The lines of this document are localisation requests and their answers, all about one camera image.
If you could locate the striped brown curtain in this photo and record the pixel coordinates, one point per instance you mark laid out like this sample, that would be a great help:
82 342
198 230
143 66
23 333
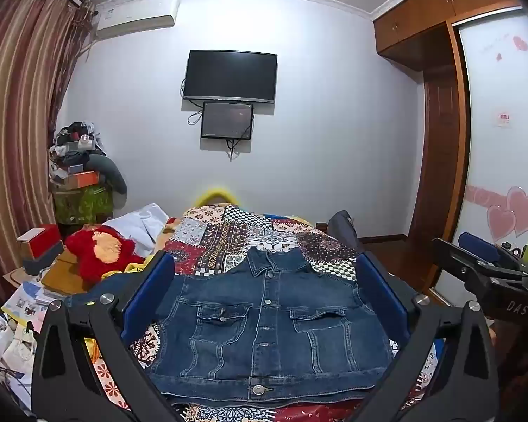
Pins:
17 96

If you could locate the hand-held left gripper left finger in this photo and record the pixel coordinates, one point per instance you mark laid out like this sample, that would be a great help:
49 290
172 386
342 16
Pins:
152 288

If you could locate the small black wall monitor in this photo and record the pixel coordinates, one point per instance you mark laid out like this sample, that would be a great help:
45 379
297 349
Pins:
226 121

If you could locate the blue denim jacket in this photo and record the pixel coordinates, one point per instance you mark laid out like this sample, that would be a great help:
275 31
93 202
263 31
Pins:
268 316

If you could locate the black wall television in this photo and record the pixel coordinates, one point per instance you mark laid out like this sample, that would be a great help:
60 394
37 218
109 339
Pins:
231 74

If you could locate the yellow pillow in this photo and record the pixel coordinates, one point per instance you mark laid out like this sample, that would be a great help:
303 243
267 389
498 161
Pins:
213 195

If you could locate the pile of printed papers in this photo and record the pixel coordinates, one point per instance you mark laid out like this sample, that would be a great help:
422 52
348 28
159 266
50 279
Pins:
22 303

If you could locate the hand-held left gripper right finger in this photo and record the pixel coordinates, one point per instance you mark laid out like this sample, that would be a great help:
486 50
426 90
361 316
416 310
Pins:
380 290

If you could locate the red box with white lid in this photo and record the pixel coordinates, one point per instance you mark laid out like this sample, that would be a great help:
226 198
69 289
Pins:
42 239

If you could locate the brown cardboard sheet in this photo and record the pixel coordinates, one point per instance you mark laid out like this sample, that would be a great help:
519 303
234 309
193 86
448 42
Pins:
61 277

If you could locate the white air conditioner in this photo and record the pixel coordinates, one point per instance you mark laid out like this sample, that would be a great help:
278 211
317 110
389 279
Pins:
132 17

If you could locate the white paper bag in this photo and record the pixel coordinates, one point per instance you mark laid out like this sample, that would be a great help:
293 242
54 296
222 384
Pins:
20 351

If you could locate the wooden wardrobe cabinet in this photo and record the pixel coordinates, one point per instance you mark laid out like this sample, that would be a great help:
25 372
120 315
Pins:
422 13

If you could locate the pink heart sticker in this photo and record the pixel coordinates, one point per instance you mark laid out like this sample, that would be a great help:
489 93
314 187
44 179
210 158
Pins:
517 213

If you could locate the orange box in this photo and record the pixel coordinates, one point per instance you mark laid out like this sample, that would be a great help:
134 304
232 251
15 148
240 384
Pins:
81 179

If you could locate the patchwork printed blanket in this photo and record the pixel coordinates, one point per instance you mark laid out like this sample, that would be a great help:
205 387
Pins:
229 233

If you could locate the green printed bag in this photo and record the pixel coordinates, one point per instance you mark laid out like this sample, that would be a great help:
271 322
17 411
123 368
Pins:
83 204

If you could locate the red plush toy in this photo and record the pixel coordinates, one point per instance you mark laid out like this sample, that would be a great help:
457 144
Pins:
101 250

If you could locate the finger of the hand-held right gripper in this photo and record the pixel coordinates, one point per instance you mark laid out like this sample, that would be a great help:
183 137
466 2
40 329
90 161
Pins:
479 246
471 261

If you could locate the red paper notice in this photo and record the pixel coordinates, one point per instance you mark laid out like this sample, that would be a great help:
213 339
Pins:
503 119

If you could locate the pile of clothes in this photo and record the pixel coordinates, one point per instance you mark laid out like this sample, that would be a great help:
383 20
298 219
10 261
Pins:
83 140

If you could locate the white cloth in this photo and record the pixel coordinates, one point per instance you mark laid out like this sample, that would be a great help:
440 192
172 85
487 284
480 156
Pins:
136 224

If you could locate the brown wooden door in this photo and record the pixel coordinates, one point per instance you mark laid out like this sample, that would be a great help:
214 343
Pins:
440 162

